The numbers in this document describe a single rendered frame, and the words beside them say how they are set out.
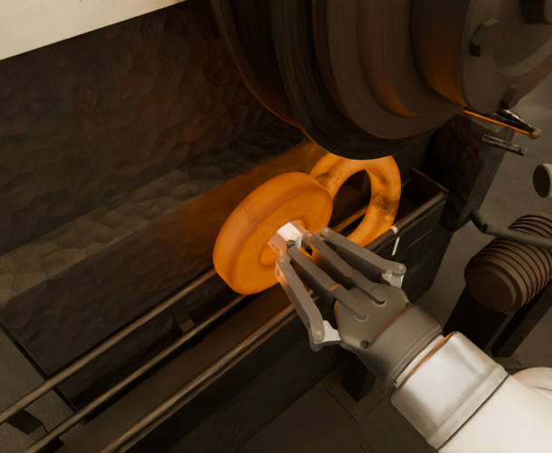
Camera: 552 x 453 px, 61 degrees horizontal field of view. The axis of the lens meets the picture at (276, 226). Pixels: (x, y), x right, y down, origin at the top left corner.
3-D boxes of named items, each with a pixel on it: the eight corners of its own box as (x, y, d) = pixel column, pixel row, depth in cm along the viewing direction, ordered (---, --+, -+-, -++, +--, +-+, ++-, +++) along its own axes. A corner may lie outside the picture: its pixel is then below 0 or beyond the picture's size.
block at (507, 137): (408, 205, 94) (439, 102, 76) (433, 188, 97) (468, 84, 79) (452, 236, 89) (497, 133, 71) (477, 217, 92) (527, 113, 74)
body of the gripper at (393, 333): (379, 405, 44) (312, 334, 48) (436, 351, 48) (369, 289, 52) (398, 375, 38) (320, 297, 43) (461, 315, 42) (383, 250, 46)
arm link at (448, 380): (483, 395, 46) (433, 350, 49) (523, 357, 39) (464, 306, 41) (423, 461, 42) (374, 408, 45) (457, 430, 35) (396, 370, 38)
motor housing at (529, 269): (410, 370, 130) (470, 248, 90) (458, 325, 139) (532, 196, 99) (449, 406, 123) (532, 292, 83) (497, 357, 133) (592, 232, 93)
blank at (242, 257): (198, 224, 46) (218, 245, 44) (316, 145, 51) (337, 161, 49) (222, 297, 58) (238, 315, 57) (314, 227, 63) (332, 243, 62)
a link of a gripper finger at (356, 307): (365, 329, 47) (356, 337, 46) (289, 259, 52) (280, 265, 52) (372, 309, 44) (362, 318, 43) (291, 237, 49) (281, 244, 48)
